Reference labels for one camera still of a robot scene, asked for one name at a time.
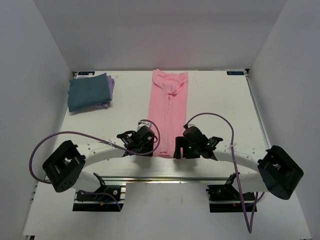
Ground pink t shirt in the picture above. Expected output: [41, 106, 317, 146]
[147, 69, 189, 158]

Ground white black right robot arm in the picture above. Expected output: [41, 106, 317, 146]
[173, 126, 304, 200]

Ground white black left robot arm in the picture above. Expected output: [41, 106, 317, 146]
[42, 124, 157, 200]

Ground folded lavender t shirt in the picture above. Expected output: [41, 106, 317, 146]
[94, 75, 115, 109]

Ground folded teal t shirt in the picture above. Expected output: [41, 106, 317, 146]
[67, 73, 112, 113]

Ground blue right table label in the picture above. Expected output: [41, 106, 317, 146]
[226, 71, 245, 76]

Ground blue table label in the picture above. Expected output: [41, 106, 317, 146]
[226, 71, 245, 76]
[77, 71, 95, 76]

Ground blue left table label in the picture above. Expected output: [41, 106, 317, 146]
[77, 71, 95, 76]

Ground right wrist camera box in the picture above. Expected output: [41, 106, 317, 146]
[182, 126, 204, 144]

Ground aluminium right table rail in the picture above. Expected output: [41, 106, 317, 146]
[244, 68, 271, 157]

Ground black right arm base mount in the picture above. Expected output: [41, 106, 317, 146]
[206, 173, 243, 213]

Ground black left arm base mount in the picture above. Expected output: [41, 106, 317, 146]
[72, 173, 125, 212]

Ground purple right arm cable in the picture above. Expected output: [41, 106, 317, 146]
[183, 112, 259, 234]

